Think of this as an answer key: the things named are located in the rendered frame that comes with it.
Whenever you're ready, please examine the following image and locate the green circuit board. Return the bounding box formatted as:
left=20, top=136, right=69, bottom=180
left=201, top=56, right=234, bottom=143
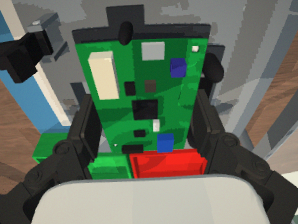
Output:
left=75, top=38, right=208, bottom=154

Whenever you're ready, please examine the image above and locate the red bin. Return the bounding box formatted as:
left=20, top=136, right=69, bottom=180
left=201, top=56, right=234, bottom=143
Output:
left=130, top=149, right=207, bottom=178

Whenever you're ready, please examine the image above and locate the green bin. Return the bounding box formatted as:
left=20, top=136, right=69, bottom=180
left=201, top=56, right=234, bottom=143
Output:
left=32, top=133, right=135, bottom=180

